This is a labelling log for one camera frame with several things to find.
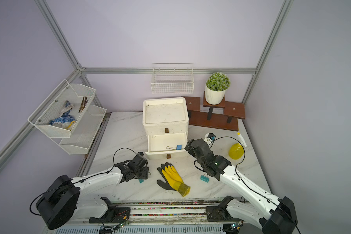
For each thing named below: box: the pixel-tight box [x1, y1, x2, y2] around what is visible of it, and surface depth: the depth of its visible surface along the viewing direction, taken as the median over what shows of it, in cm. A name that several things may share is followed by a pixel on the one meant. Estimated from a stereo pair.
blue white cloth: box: [48, 100, 76, 131], surface depth 73 cm
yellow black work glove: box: [156, 162, 191, 198], surface depth 85 cm
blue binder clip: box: [166, 144, 183, 151], surface depth 92 cm
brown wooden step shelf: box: [183, 91, 246, 132], surface depth 110 cm
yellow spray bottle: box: [228, 132, 247, 160], surface depth 91 cm
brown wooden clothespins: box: [78, 96, 89, 113], surface depth 83 cm
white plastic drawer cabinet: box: [142, 97, 189, 160], surface depth 90 cm
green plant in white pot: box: [204, 71, 231, 105], surface depth 86 cm
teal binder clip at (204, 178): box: [199, 172, 211, 183], surface depth 88 cm
